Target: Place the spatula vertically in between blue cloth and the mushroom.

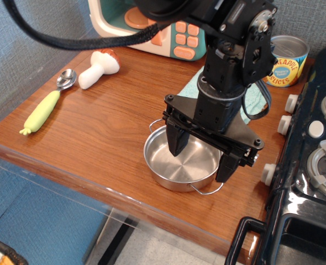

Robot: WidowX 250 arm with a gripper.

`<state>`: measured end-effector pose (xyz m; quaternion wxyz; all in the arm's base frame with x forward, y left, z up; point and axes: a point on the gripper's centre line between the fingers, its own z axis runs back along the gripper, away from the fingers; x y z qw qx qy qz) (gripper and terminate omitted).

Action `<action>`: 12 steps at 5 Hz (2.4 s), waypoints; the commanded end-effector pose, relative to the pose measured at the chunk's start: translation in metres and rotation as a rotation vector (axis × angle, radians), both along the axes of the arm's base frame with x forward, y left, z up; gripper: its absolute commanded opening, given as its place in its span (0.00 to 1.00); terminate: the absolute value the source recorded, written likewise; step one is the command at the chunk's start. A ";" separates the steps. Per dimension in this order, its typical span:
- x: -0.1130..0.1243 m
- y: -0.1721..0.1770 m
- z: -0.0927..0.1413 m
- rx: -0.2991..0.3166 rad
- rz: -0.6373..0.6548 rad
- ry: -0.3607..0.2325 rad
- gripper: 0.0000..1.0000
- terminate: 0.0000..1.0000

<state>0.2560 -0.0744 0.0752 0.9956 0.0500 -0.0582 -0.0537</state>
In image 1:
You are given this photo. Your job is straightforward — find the black braided cable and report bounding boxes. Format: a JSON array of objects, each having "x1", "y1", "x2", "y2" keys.
[{"x1": 2, "y1": 0, "x2": 168, "y2": 51}]

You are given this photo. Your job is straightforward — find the white stove knob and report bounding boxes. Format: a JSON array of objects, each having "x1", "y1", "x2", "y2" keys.
[
  {"x1": 285, "y1": 94, "x2": 298, "y2": 114},
  {"x1": 261, "y1": 163, "x2": 276, "y2": 186},
  {"x1": 277, "y1": 115, "x2": 292, "y2": 136}
]

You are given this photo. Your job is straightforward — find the pineapple slices can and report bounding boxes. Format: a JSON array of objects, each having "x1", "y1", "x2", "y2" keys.
[{"x1": 263, "y1": 35, "x2": 310, "y2": 88}]

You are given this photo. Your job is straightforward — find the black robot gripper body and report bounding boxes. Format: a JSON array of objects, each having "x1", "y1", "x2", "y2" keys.
[{"x1": 163, "y1": 75, "x2": 264, "y2": 167}]

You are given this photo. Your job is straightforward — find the white stove knob upper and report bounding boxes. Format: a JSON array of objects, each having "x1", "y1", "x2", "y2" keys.
[{"x1": 285, "y1": 94, "x2": 298, "y2": 114}]

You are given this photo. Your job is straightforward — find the white stove knob middle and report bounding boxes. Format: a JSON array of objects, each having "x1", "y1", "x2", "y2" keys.
[{"x1": 277, "y1": 115, "x2": 292, "y2": 136}]

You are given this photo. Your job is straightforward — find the teal toy microwave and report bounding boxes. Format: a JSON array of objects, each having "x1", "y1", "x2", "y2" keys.
[{"x1": 88, "y1": 1, "x2": 207, "y2": 61}]

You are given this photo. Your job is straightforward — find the orange object in basket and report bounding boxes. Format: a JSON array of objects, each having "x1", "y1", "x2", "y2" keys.
[{"x1": 0, "y1": 241, "x2": 29, "y2": 265}]

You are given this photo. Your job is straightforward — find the steel pot with handles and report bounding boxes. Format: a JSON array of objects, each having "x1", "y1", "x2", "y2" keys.
[{"x1": 143, "y1": 119, "x2": 224, "y2": 195}]

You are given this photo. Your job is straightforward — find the light blue cloth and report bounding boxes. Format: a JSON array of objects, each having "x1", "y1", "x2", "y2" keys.
[{"x1": 178, "y1": 66, "x2": 270, "y2": 124}]

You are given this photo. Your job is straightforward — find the white toy mushroom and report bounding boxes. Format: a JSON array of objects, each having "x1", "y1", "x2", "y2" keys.
[{"x1": 78, "y1": 49, "x2": 121, "y2": 90}]

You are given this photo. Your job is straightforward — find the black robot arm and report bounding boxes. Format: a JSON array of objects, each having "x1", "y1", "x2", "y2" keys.
[{"x1": 136, "y1": 1, "x2": 277, "y2": 183}]

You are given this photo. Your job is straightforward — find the black toy stove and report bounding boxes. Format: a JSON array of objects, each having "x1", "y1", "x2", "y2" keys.
[{"x1": 225, "y1": 48, "x2": 326, "y2": 264}]

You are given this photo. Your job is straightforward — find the green handled metal spoon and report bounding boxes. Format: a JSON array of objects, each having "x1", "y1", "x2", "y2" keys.
[{"x1": 19, "y1": 69, "x2": 77, "y2": 135}]

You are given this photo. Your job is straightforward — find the white stove knob lower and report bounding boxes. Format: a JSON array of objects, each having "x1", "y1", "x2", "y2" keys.
[{"x1": 261, "y1": 163, "x2": 276, "y2": 186}]

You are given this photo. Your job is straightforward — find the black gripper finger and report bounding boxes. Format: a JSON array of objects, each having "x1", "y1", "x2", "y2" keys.
[
  {"x1": 215, "y1": 153, "x2": 241, "y2": 183},
  {"x1": 166, "y1": 124, "x2": 190, "y2": 157}
]

